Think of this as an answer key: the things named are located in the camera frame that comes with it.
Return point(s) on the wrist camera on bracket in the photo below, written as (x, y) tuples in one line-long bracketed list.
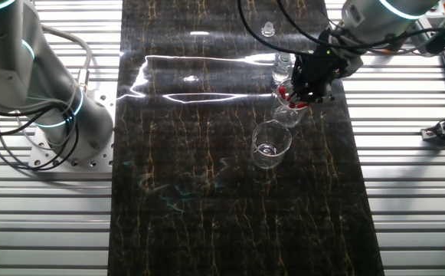
[(434, 40)]

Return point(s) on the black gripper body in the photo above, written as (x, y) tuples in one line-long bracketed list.
[(316, 63)]

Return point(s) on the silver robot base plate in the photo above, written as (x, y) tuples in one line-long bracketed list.
[(103, 157)]

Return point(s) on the small clear glass bottle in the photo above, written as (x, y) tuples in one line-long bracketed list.
[(281, 69)]

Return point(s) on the clear glass bottle stopper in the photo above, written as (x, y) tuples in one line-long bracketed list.
[(268, 30)]

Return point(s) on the clear glass beaker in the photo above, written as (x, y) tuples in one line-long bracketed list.
[(272, 153)]

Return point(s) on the black gold veined marble mat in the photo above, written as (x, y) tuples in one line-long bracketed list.
[(207, 211)]

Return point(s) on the glass beaker white print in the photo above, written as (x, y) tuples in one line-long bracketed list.
[(283, 115)]

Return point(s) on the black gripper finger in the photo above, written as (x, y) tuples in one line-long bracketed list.
[(298, 93), (318, 94)]

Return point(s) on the glass dropper red bulb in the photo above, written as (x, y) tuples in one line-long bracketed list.
[(292, 105), (303, 104), (282, 92)]

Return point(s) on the grey button control box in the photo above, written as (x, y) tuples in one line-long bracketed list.
[(438, 11)]

